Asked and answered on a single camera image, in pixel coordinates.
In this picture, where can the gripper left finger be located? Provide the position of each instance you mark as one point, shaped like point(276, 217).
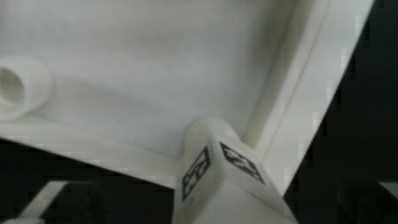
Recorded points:
point(68, 203)

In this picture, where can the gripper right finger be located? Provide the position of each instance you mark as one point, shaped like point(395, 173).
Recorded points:
point(368, 203)

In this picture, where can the white square table top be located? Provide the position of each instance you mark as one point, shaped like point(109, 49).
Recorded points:
point(125, 66)

